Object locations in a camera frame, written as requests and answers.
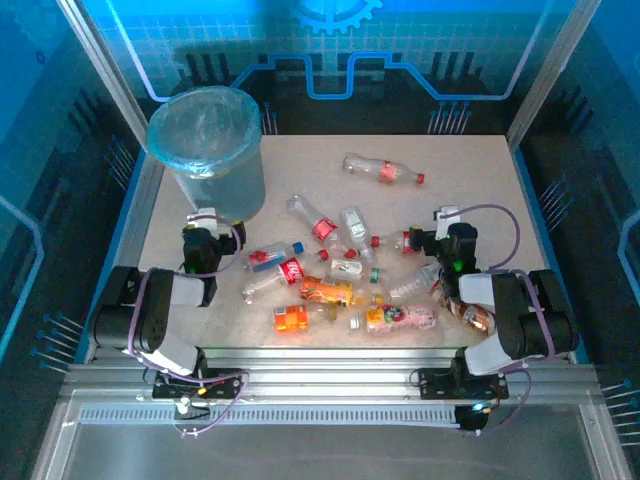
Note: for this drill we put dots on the crushed cola bottle red label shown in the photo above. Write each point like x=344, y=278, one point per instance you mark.
x=291, y=271

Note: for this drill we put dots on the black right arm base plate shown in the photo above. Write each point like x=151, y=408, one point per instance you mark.
x=435, y=384

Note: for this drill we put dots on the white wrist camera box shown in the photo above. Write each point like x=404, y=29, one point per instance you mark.
x=444, y=214
x=205, y=217

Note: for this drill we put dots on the clear bottle red white label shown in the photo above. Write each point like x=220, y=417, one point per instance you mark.
x=320, y=226

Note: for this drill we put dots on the black controller box with LED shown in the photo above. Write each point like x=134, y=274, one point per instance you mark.
x=471, y=417

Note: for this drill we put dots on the clear cola bottle red cap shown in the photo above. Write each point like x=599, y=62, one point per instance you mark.
x=382, y=171

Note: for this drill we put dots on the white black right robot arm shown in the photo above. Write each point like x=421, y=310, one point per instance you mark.
x=515, y=320

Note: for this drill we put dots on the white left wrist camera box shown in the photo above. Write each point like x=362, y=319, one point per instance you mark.
x=205, y=217

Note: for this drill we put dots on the clear ribbed bottle without label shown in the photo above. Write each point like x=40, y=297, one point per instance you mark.
x=412, y=284

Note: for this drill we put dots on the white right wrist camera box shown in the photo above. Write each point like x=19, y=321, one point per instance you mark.
x=444, y=214

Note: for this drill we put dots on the clear bottle red label red cap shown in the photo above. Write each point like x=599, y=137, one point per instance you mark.
x=395, y=242

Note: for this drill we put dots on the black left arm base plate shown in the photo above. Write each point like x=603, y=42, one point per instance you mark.
x=225, y=384

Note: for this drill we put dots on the aluminium frame post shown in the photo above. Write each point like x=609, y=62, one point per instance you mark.
x=550, y=75
x=100, y=65

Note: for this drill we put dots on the translucent bin with blue liner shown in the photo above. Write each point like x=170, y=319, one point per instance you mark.
x=210, y=135

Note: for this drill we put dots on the clear bottle white green label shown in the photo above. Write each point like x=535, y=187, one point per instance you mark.
x=356, y=225

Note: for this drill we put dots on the orange juice bottle orange cap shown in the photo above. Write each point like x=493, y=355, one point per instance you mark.
x=325, y=291

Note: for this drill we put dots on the bottle with pink label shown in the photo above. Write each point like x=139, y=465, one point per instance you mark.
x=400, y=317

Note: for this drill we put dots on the clear bottle blue cap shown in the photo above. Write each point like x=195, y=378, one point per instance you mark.
x=272, y=257

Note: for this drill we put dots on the small bottle white label green neck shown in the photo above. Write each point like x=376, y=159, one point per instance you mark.
x=346, y=270

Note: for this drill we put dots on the aluminium front frame rail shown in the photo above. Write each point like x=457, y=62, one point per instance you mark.
x=325, y=370

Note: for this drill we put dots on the short bottle orange label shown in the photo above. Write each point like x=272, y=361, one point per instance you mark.
x=290, y=319

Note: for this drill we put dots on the bottle with copper brown label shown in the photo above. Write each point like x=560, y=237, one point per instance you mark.
x=472, y=316

